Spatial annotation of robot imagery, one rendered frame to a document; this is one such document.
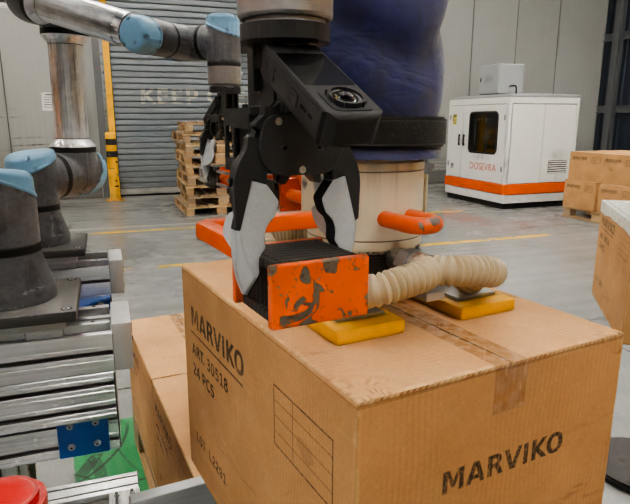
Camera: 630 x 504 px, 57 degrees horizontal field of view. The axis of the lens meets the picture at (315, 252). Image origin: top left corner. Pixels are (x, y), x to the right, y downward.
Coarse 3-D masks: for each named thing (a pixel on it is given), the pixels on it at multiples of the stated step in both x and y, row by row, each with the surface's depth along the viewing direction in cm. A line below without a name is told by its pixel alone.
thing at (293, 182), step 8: (272, 176) 108; (296, 176) 111; (272, 184) 102; (280, 184) 101; (288, 184) 102; (296, 184) 103; (280, 192) 102; (280, 200) 102; (288, 200) 103; (280, 208) 102; (288, 208) 103; (296, 208) 104
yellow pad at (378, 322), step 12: (372, 312) 72; (384, 312) 73; (312, 324) 72; (324, 324) 70; (336, 324) 69; (348, 324) 69; (360, 324) 69; (372, 324) 70; (384, 324) 70; (396, 324) 71; (324, 336) 70; (336, 336) 67; (348, 336) 68; (360, 336) 69; (372, 336) 69
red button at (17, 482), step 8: (0, 480) 50; (8, 480) 50; (16, 480) 50; (24, 480) 50; (32, 480) 50; (0, 488) 49; (8, 488) 49; (16, 488) 49; (24, 488) 49; (32, 488) 49; (40, 488) 50; (0, 496) 48; (8, 496) 48; (16, 496) 48; (24, 496) 48; (32, 496) 48; (40, 496) 49
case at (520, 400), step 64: (192, 320) 102; (256, 320) 76; (448, 320) 76; (512, 320) 77; (576, 320) 77; (192, 384) 107; (256, 384) 77; (320, 384) 60; (384, 384) 58; (448, 384) 59; (512, 384) 64; (576, 384) 70; (192, 448) 112; (256, 448) 80; (320, 448) 62; (384, 448) 57; (448, 448) 61; (512, 448) 66; (576, 448) 72
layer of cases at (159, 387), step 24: (144, 336) 218; (168, 336) 218; (144, 360) 196; (168, 360) 196; (144, 384) 199; (168, 384) 178; (144, 408) 205; (168, 408) 164; (144, 432) 213; (168, 432) 160; (168, 456) 164; (168, 480) 169
